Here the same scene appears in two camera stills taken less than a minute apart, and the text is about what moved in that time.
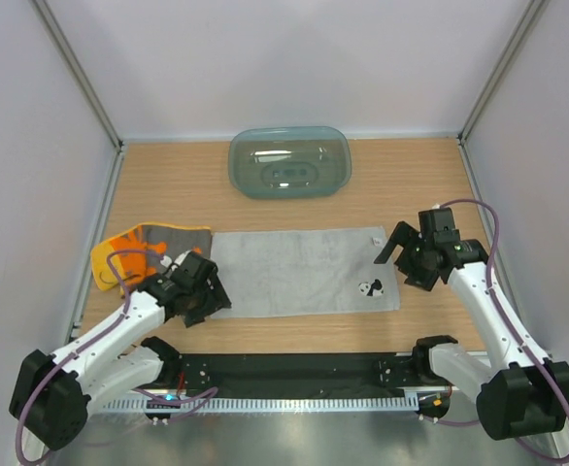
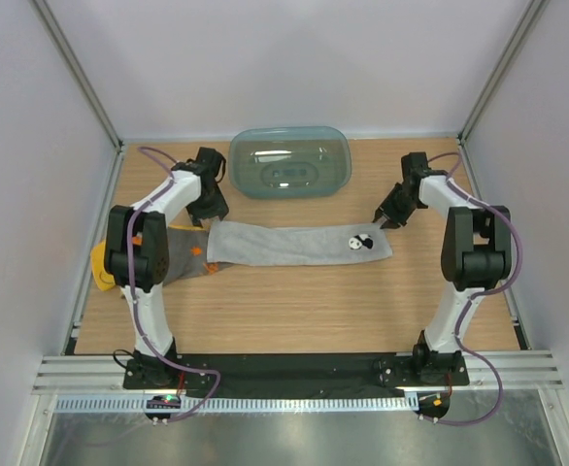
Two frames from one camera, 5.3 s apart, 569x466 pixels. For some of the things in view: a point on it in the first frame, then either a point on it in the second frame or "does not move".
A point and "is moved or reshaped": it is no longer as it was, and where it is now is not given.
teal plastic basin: [289, 162] does not move
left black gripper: [216, 299] to [218, 208]
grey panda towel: [304, 271] is moved or reshaped
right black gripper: [404, 235] to [386, 210]
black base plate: [307, 372] does not move
